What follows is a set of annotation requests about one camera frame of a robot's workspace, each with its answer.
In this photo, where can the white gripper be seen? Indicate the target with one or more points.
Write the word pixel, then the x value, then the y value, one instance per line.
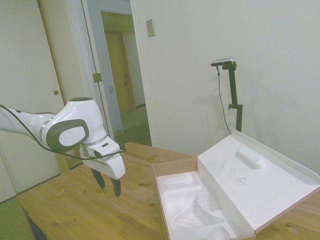
pixel 110 166

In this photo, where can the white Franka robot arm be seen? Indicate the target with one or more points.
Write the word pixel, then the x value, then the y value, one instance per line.
pixel 75 117

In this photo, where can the cardboard box with white lid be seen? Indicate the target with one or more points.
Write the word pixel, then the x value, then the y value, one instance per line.
pixel 237 185

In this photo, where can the white moulded foam insert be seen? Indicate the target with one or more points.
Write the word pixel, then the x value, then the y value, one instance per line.
pixel 192 205

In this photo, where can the green upholstered chair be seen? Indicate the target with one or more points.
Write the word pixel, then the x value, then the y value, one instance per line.
pixel 13 220

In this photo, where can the brass door hinge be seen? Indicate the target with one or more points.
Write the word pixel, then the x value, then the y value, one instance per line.
pixel 97 77

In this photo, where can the white open door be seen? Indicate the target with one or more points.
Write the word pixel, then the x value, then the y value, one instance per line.
pixel 100 75

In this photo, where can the wooden hallway door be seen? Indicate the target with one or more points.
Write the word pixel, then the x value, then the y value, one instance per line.
pixel 117 72

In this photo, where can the white closet door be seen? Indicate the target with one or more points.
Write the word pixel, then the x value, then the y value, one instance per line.
pixel 25 75

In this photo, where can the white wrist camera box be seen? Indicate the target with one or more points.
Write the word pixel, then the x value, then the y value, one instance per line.
pixel 103 147

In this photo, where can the black camera stand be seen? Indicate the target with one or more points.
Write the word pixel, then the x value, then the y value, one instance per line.
pixel 235 100

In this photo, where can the beige wall switch plate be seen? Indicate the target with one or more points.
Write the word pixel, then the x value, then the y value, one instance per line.
pixel 150 28

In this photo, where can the silver camera on stand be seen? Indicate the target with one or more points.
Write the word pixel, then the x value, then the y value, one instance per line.
pixel 222 61

